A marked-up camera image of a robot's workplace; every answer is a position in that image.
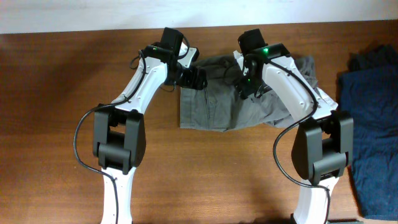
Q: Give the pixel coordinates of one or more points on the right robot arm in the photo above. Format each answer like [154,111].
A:
[323,146]

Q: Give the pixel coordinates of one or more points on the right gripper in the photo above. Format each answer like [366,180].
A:
[244,88]

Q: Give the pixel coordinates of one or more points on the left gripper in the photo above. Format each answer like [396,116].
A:
[190,80]

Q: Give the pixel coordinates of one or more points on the grey shorts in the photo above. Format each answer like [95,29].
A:
[218,107]

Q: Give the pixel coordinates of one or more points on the dark blue folded garment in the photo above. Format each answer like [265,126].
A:
[368,92]

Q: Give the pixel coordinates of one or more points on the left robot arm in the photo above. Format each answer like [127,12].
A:
[119,140]

